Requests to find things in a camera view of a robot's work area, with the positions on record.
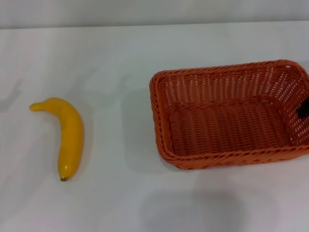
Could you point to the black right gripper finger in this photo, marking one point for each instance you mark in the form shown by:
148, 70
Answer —
304, 110

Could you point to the orange woven wicker basket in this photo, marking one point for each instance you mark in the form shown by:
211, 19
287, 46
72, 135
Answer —
224, 125

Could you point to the yellow banana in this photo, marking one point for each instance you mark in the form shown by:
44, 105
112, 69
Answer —
71, 130

